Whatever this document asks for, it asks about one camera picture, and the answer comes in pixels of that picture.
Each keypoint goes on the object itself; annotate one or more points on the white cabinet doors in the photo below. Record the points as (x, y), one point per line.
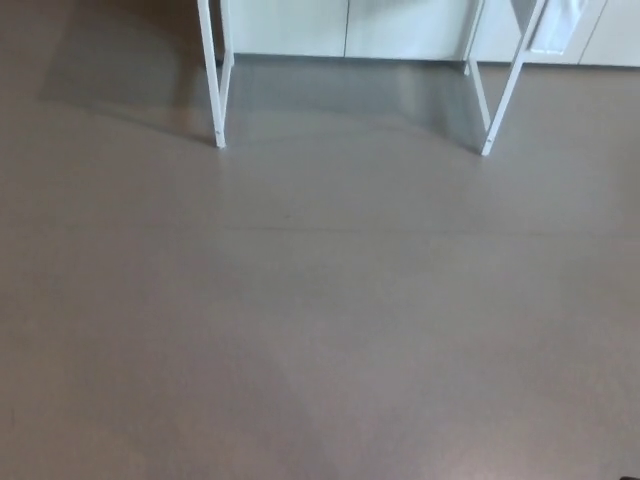
(400, 27)

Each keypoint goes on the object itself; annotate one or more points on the white hanging cloth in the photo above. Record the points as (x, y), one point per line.
(555, 27)

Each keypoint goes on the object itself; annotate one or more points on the white metal table frame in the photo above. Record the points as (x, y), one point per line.
(216, 90)

